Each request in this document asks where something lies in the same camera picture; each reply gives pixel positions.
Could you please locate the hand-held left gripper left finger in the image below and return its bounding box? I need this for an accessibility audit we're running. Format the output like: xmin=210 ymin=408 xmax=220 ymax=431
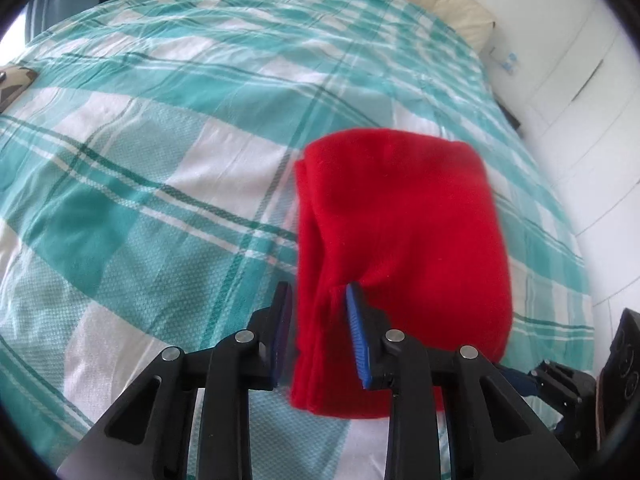
xmin=60 ymin=281 xmax=296 ymax=480

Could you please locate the teal plaid bed blanket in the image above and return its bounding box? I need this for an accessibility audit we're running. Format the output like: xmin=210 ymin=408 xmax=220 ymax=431
xmin=0 ymin=0 xmax=596 ymax=480

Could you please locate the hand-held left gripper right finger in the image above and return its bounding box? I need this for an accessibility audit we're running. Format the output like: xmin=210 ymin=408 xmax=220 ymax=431
xmin=346 ymin=282 xmax=581 ymax=480

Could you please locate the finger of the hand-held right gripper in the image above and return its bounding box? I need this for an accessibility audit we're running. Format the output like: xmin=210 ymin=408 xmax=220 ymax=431
xmin=492 ymin=359 xmax=597 ymax=433

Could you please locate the red sweater with white figure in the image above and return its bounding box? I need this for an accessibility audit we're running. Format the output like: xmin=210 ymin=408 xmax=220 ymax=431
xmin=290 ymin=129 xmax=513 ymax=420

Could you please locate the white wardrobe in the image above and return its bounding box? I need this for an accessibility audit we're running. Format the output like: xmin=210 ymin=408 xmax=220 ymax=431
xmin=520 ymin=0 xmax=640 ymax=311

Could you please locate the patterned beige pillow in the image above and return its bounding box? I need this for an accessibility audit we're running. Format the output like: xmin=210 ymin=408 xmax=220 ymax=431
xmin=0 ymin=65 xmax=40 ymax=113

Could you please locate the white wall socket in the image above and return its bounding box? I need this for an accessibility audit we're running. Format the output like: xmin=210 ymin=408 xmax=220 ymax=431
xmin=487 ymin=47 xmax=521 ymax=75

